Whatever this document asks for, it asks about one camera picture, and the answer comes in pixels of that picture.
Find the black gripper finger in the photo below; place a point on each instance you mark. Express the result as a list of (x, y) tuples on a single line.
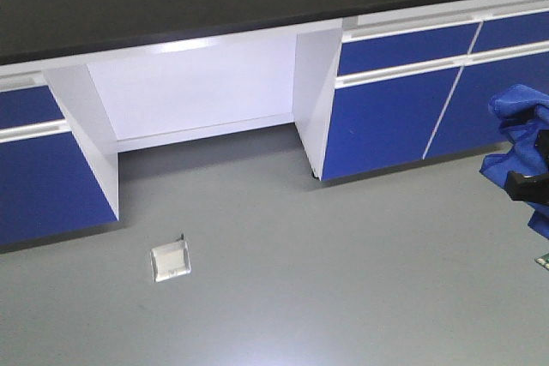
[(533, 189)]

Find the blue cloth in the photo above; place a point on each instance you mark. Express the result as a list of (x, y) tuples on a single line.
[(522, 113)]

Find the green circuit board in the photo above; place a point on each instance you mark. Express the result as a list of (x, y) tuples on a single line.
[(543, 261)]

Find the right blue cabinet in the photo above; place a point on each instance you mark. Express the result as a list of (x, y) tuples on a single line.
[(376, 90)]

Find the blue cabinet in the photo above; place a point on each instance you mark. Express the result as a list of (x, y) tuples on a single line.
[(376, 90), (59, 156)]

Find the white floor outlet box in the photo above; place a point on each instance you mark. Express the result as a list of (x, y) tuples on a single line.
[(171, 260)]

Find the left blue cabinet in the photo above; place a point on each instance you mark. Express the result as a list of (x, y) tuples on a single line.
[(59, 156)]

